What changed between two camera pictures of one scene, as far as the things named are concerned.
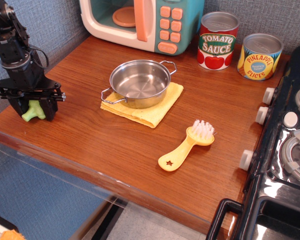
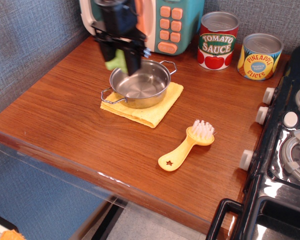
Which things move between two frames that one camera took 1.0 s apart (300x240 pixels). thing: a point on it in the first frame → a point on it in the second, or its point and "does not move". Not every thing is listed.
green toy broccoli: x=35 y=110 → x=119 y=61
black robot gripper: x=28 y=81 → x=120 y=27
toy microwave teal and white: x=171 y=27 does not move
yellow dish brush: x=201 y=133 does not move
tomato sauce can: x=216 y=40 does not move
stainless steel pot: x=142 y=83 does not move
